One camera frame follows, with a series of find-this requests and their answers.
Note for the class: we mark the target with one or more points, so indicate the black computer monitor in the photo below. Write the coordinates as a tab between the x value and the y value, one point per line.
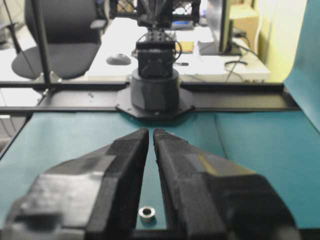
221	28

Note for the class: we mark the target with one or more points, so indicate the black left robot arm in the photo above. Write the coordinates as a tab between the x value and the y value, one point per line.
154	90

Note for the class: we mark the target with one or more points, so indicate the black vertical frame post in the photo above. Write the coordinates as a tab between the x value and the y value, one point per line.
49	76

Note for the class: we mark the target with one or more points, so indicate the black office chair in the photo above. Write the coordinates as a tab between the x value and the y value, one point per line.
73	32

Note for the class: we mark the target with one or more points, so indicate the white desk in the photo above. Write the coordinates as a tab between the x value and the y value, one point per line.
121	37

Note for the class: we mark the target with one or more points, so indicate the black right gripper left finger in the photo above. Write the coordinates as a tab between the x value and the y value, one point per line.
91	197

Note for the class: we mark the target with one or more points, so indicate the black metal frame rail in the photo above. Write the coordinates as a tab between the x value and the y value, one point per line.
199	97

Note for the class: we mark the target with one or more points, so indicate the cardboard box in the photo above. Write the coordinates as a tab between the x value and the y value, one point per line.
246	19

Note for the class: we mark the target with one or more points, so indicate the silver metal washer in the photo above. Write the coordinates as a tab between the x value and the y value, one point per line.
147	214

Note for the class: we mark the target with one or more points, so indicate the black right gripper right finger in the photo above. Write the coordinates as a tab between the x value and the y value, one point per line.
208	197

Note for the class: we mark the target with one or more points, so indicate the grey computer mouse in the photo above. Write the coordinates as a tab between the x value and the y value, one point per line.
118	59

